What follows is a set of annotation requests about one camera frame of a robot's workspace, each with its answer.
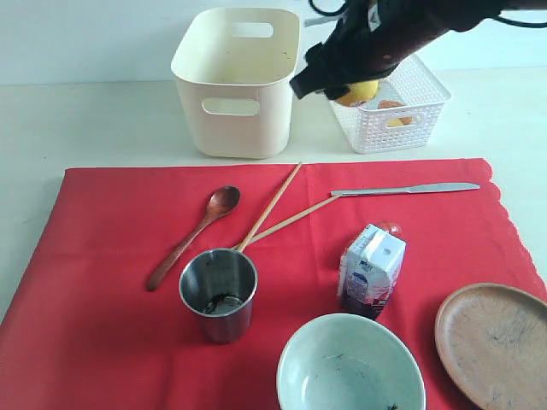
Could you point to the yellow cheese wedge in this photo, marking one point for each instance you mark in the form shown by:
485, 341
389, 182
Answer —
402, 121

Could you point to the white perforated plastic basket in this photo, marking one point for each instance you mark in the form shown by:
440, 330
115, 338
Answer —
423, 97

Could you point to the red cherry tomato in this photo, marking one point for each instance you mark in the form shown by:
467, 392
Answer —
390, 227

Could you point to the wooden chopstick steep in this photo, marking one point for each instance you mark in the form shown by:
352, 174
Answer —
240, 248

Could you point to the yellow lemon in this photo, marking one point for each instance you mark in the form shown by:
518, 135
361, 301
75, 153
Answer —
359, 93

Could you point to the brown wooden plate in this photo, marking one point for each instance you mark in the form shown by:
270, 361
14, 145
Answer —
491, 340

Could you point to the red tablecloth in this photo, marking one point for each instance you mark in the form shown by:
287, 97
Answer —
82, 331

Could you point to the orange fried food piece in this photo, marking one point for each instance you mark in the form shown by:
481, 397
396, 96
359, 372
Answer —
385, 104

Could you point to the stainless steel cup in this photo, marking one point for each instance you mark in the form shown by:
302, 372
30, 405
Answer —
219, 286

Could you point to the wooden chopstick flat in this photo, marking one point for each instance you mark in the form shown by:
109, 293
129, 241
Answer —
292, 219

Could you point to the pale green ceramic bowl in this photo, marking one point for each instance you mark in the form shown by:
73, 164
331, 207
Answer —
345, 361

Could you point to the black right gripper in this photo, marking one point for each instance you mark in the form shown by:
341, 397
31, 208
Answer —
369, 42

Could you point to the small milk carton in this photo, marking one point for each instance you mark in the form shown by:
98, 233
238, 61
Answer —
368, 271

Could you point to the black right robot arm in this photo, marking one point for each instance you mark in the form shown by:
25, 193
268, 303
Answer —
458, 16

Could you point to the cream plastic bin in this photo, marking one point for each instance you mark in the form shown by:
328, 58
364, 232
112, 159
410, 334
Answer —
232, 70

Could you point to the brown wooden spoon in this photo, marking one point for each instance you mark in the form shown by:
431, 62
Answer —
221, 203

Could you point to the silver table knife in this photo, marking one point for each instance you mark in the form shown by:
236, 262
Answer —
413, 189

